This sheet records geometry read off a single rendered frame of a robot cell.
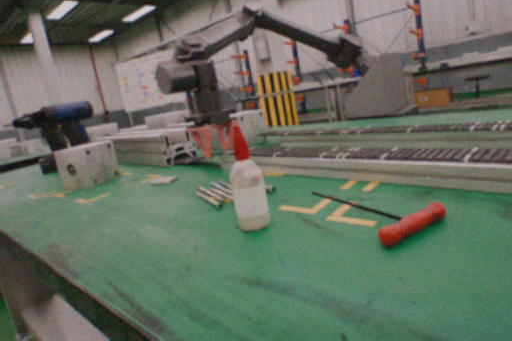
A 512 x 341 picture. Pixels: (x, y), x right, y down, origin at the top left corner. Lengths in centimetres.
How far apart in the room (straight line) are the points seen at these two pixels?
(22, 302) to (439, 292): 166
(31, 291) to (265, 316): 157
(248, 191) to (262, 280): 11
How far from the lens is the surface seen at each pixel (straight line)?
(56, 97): 1109
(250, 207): 37
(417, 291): 27
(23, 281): 176
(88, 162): 85
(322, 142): 76
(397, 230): 32
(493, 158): 45
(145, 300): 31
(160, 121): 127
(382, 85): 114
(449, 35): 835
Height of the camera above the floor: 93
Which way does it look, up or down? 9 degrees down
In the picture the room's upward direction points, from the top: 10 degrees counter-clockwise
